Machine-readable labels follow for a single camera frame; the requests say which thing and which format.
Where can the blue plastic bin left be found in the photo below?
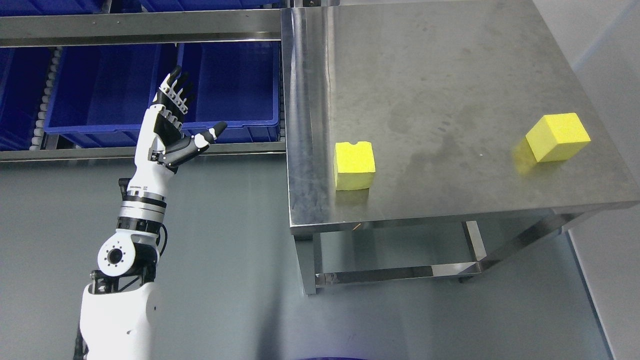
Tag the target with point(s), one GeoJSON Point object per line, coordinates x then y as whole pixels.
{"type": "Point", "coordinates": [23, 73]}

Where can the stainless steel table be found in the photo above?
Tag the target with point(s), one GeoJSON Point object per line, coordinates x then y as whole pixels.
{"type": "Point", "coordinates": [445, 92]}

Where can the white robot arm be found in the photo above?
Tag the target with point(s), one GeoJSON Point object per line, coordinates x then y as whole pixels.
{"type": "Point", "coordinates": [121, 304]}

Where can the blue plastic bin top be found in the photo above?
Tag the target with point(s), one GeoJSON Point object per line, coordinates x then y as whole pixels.
{"type": "Point", "coordinates": [9, 8]}

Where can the metal shelf rack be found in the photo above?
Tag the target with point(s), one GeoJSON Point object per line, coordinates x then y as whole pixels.
{"type": "Point", "coordinates": [210, 26]}

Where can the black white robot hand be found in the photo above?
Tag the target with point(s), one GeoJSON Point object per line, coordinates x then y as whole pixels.
{"type": "Point", "coordinates": [162, 146]}

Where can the yellow foam block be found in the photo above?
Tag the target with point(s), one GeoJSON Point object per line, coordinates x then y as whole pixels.
{"type": "Point", "coordinates": [557, 137]}
{"type": "Point", "coordinates": [354, 166]}

